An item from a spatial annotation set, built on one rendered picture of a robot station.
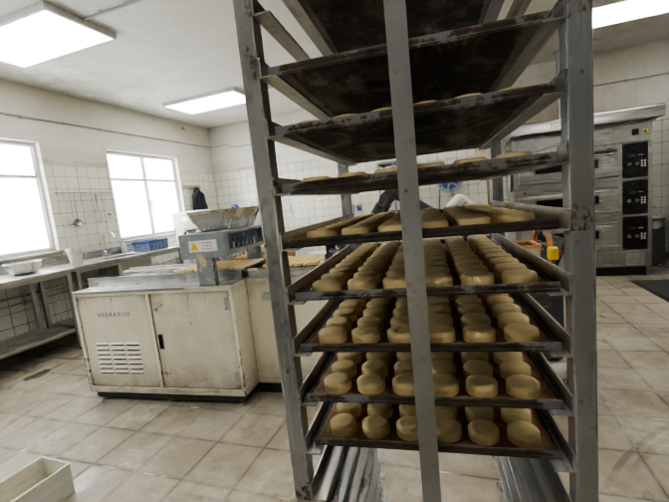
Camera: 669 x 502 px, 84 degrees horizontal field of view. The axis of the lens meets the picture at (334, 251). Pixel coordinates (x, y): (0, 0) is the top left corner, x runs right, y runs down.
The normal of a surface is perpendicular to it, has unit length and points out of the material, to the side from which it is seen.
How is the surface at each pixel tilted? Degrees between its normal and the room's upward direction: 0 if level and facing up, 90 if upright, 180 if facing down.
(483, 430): 0
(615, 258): 90
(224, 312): 90
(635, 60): 90
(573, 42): 90
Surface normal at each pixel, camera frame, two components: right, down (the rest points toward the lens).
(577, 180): -0.23, 0.15
